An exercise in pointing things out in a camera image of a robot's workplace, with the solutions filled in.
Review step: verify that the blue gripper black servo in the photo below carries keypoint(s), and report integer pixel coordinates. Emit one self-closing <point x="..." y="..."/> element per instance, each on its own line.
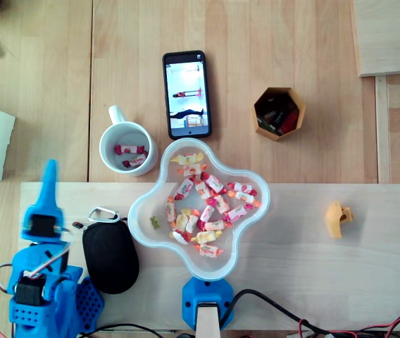
<point x="42" y="225"/>

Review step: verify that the blue 3D-printed robot arm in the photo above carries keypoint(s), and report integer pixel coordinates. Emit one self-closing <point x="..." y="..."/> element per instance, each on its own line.
<point x="59" y="292"/>

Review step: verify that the black zipper pull red heart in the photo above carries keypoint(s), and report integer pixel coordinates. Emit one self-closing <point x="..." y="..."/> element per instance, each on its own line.
<point x="77" y="224"/>

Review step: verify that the silver carabiner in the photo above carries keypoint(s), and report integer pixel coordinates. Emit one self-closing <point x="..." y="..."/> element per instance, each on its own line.
<point x="96" y="210"/>

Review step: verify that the white ceramic mug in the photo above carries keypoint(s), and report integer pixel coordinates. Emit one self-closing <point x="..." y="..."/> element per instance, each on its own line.
<point x="126" y="137"/>

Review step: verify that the black zip pouch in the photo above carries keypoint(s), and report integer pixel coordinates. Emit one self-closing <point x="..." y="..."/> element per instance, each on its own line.
<point x="110" y="260"/>

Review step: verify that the green gummy bear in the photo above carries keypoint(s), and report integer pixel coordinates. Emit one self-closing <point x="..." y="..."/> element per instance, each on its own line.
<point x="154" y="222"/>

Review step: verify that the orange white wrapped candy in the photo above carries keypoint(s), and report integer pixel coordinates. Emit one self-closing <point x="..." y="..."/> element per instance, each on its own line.
<point x="203" y="190"/>
<point x="192" y="223"/>
<point x="170" y="211"/>
<point x="245" y="198"/>
<point x="208" y="250"/>
<point x="192" y="170"/>
<point x="215" y="225"/>

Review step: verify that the yellow white wrapped candy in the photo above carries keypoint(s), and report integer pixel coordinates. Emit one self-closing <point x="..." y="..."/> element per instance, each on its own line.
<point x="187" y="158"/>
<point x="203" y="237"/>
<point x="181" y="220"/>

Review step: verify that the black smartphone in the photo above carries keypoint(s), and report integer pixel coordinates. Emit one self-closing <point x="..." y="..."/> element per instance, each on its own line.
<point x="186" y="98"/>

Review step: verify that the clear plastic Dragolo candy bowl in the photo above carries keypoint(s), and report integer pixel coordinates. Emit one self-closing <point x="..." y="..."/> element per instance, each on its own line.
<point x="217" y="267"/>

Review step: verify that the orange hexagonal box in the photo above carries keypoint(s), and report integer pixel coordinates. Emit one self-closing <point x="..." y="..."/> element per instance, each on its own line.
<point x="265" y="132"/>

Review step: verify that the black small device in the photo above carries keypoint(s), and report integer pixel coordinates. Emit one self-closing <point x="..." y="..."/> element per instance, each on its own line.
<point x="272" y="116"/>

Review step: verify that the red small box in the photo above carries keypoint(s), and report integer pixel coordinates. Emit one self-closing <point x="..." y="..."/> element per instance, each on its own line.
<point x="289" y="121"/>

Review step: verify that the large light wooden board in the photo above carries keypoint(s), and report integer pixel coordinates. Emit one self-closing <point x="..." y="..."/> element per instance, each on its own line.
<point x="309" y="274"/>

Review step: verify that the yellow printed plastic part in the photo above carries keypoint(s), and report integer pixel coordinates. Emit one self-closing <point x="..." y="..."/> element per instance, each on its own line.
<point x="334" y="220"/>

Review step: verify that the light wooden strip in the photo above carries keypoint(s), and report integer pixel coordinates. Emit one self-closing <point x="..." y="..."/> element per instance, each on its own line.
<point x="382" y="134"/>

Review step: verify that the small light wooden board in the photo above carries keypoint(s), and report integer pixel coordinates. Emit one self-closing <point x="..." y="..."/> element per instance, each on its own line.
<point x="390" y="35"/>

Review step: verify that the blue printed post foot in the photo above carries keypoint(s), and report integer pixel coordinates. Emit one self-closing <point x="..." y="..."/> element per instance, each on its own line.
<point x="193" y="299"/>

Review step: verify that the wooden square post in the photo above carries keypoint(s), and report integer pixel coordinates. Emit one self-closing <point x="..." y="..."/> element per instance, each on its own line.
<point x="207" y="324"/>

